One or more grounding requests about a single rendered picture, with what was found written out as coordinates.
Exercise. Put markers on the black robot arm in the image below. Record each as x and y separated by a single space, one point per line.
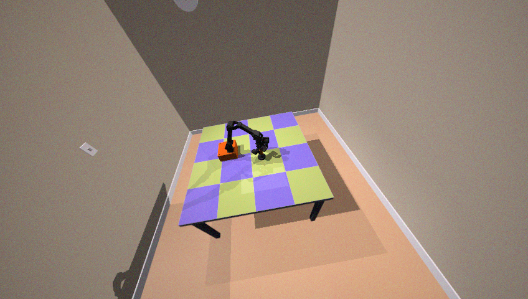
257 136

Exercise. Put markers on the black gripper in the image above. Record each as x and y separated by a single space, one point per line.
256 151

